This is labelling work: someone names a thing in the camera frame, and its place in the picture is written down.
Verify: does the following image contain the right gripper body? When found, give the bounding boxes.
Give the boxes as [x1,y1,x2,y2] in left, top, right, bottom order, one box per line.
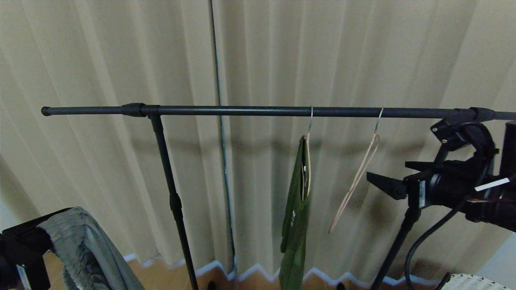
[403,161,490,209]

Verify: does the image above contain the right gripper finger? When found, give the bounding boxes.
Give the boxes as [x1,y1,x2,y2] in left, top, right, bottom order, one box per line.
[405,160,437,172]
[366,172,408,201]

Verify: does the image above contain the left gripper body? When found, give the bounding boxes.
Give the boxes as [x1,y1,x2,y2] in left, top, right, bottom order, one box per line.
[0,230,53,290]

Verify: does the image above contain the pink clothes hanger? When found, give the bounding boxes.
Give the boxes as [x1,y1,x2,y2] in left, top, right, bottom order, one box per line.
[302,107,314,201]
[329,107,384,234]

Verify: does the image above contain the pale grey shorts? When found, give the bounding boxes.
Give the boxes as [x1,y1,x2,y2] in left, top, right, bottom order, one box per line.
[37,207,146,290]

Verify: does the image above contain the green printed sleeveless shirt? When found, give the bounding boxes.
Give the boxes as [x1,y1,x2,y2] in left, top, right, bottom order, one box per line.
[279,136,312,290]

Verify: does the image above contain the white laundry basket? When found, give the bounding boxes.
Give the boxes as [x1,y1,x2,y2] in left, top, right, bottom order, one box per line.
[435,273,510,290]

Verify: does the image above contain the black clothes rack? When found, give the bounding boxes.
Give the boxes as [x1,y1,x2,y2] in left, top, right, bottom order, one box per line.
[41,103,516,290]

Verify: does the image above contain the beige curtain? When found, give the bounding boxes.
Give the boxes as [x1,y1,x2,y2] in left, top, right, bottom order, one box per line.
[0,0,516,282]

